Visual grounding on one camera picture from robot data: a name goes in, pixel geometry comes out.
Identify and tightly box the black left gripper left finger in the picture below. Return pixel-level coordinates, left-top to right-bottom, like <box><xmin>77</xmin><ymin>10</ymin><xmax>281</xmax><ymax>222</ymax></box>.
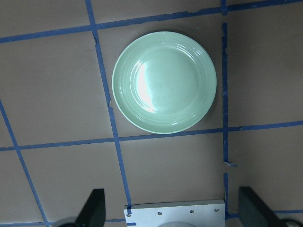
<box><xmin>54</xmin><ymin>188</ymin><xmax>106</xmax><ymax>227</ymax></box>

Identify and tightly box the light green ceramic plate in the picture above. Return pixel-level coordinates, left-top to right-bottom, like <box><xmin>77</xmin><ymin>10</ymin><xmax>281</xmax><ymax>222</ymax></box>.
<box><xmin>112</xmin><ymin>31</ymin><xmax>217</xmax><ymax>134</ymax></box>

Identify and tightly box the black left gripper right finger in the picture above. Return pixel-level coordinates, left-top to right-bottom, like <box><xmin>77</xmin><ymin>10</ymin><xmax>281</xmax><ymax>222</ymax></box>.
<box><xmin>238</xmin><ymin>186</ymin><xmax>303</xmax><ymax>227</ymax></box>

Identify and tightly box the silver metal mounting plate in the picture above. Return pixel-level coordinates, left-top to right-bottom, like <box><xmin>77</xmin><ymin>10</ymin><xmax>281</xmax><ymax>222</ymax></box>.
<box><xmin>124</xmin><ymin>200</ymin><xmax>225</xmax><ymax>227</ymax></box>

